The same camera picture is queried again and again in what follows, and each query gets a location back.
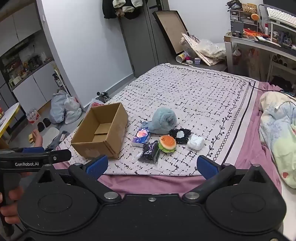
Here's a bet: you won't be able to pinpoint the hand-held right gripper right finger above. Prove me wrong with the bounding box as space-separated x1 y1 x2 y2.
181 155 269 204

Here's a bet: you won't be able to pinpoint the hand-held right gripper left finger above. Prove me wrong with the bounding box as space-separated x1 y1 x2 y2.
35 155 122 204

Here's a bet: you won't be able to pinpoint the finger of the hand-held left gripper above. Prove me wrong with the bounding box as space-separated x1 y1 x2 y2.
21 147 72 165

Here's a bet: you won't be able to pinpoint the cardboard box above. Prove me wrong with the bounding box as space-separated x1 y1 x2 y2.
70 102 129 160

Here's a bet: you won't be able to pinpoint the blue plush toy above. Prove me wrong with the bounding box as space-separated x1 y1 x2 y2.
146 108 178 135

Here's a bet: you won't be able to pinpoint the white soft bundle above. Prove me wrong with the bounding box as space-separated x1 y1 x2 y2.
187 135 205 151

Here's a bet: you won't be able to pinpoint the person's left hand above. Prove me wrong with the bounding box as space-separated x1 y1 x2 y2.
0 185 25 225

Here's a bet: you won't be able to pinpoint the white floor mat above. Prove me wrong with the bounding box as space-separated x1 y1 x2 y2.
43 127 60 149

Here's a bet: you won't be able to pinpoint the person's foot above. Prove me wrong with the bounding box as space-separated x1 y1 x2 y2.
32 130 44 147

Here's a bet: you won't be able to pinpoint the burger squishy toy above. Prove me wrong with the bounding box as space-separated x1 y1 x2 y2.
158 135 176 153

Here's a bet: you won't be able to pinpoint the black packet with white piece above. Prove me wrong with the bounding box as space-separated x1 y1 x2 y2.
169 128 192 144

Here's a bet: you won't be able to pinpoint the water bottle pack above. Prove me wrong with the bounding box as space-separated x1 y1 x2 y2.
26 109 40 124

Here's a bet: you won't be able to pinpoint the grey plastic bag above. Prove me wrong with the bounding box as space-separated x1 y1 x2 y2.
50 90 70 124

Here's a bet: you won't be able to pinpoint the printed tissue pack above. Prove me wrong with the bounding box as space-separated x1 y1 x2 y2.
131 127 151 147

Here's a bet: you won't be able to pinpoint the red white plastic bag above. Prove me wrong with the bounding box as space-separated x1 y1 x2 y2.
89 98 104 108

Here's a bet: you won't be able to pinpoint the black grey object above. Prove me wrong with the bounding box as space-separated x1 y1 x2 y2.
97 91 111 102

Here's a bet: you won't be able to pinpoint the white grey cabinet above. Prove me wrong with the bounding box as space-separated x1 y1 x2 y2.
0 0 60 121

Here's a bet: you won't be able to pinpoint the white folding rack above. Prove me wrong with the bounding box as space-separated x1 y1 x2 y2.
52 62 70 95

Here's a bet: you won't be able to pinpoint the floral quilt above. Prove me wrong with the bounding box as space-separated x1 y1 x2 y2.
258 91 296 188

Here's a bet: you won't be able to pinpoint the beige tote bag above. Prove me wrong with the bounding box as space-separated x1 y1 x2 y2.
181 34 226 66

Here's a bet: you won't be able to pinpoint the cardboard tube cup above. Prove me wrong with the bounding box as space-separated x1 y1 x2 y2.
176 51 190 63

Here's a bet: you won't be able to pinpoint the white desk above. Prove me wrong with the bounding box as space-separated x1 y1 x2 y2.
224 31 296 81

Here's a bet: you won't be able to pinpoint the clear plastic bag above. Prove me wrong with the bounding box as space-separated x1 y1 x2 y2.
196 39 227 58

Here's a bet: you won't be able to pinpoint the grey wardrobe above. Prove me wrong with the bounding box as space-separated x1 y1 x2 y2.
118 0 169 78

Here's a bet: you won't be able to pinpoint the black desk box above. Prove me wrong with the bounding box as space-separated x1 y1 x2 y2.
231 21 245 37

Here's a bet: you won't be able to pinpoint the black framed board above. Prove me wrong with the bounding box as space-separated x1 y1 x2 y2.
153 10 190 55

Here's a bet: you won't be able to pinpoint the hanging clothes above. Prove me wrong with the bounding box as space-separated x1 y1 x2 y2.
102 0 142 19

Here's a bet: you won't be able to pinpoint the grey drawer organizer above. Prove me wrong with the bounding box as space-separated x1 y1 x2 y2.
230 9 259 26

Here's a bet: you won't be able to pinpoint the white monitor riser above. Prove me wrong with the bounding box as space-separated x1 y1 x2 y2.
266 20 296 47

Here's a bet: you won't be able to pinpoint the wicker basket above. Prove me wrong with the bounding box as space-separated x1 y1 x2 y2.
241 3 258 15

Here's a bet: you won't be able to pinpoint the white keyboard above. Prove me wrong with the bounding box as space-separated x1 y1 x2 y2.
266 6 296 22

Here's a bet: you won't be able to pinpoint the dark monitor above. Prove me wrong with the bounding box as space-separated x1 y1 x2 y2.
262 0 296 10

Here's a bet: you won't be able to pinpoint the black cable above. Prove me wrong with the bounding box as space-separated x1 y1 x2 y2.
248 81 296 98

